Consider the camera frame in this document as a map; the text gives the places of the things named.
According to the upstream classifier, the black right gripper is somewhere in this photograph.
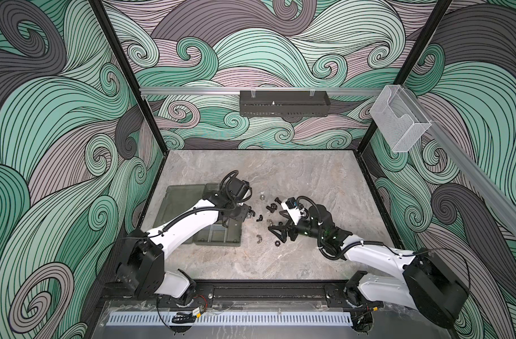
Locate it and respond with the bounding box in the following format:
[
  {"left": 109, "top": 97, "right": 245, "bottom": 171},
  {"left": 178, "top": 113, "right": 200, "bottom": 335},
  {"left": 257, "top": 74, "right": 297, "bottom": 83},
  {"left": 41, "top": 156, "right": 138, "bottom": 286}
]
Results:
[{"left": 267, "top": 209, "right": 325, "bottom": 245}]

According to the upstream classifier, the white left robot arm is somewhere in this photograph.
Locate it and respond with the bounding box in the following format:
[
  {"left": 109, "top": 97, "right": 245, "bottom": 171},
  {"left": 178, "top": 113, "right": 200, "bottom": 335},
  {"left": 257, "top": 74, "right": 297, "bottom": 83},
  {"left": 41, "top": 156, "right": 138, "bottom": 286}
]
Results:
[{"left": 116, "top": 171, "right": 252, "bottom": 305}]

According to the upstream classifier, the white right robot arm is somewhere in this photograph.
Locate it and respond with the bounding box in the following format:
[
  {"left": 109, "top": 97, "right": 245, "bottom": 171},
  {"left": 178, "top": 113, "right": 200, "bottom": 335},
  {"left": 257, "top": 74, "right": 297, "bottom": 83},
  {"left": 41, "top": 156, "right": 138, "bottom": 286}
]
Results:
[{"left": 268, "top": 200, "right": 469, "bottom": 329}]

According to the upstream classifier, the green plastic organizer box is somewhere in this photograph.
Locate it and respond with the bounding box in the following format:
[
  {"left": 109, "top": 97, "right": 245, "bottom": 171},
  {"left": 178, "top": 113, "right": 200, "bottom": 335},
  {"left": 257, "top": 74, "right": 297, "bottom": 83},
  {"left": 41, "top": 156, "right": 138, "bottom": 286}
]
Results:
[{"left": 148, "top": 188, "right": 227, "bottom": 252}]

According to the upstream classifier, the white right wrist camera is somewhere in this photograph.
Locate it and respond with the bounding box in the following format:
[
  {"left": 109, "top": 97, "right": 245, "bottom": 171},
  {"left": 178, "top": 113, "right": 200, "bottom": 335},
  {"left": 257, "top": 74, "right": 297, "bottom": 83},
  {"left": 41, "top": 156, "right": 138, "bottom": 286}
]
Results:
[{"left": 281, "top": 197, "right": 301, "bottom": 218}]

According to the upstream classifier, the aluminium wall rail back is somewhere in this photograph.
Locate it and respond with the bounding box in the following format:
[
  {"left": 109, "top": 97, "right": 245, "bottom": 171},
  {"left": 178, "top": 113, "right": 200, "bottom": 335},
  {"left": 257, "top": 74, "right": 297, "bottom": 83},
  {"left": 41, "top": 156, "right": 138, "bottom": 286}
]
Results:
[{"left": 139, "top": 86, "right": 382, "bottom": 97}]

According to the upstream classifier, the aluminium wall rail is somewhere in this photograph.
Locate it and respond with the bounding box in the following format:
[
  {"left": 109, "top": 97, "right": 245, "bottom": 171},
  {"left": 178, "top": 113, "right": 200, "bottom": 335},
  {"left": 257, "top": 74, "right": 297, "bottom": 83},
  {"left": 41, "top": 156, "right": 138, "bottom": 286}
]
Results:
[
  {"left": 406, "top": 89, "right": 516, "bottom": 237},
  {"left": 139, "top": 86, "right": 382, "bottom": 97}
]

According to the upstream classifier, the black corner frame post left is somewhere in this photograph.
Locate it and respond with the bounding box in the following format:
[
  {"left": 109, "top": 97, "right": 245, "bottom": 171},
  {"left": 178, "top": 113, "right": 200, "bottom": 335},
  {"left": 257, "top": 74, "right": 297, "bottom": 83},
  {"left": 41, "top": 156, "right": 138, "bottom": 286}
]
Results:
[{"left": 88, "top": 0, "right": 169, "bottom": 157}]

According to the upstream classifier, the black corner frame post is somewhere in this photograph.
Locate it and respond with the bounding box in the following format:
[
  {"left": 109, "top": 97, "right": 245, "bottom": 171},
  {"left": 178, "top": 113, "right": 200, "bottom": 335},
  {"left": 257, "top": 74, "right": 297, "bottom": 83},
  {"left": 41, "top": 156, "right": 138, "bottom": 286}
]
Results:
[
  {"left": 355, "top": 0, "right": 452, "bottom": 158},
  {"left": 88, "top": 0, "right": 169, "bottom": 157}
]

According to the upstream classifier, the clear plastic wall bin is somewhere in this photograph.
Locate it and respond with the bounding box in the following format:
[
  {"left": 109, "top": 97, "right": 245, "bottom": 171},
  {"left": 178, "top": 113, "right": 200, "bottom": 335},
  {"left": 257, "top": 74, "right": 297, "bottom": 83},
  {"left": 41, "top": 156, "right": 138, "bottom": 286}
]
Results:
[{"left": 370, "top": 85, "right": 432, "bottom": 153}]

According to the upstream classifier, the white slotted cable duct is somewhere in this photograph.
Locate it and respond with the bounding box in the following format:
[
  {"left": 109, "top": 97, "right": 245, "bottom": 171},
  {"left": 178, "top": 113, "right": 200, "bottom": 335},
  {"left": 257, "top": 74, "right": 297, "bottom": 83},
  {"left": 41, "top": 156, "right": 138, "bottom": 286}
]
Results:
[{"left": 106, "top": 311, "right": 353, "bottom": 327}]

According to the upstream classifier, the aluminium wall rail right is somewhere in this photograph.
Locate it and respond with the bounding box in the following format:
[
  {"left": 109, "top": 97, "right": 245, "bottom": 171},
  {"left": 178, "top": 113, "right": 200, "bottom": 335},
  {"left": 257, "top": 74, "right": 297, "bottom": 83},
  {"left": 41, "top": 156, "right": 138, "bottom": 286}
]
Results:
[{"left": 406, "top": 89, "right": 516, "bottom": 237}]

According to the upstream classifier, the black corner frame post right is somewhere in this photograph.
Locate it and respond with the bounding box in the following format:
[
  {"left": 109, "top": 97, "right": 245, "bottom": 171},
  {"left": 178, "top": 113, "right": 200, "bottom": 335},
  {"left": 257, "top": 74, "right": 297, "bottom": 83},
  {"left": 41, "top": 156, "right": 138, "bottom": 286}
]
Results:
[{"left": 355, "top": 0, "right": 452, "bottom": 158}]

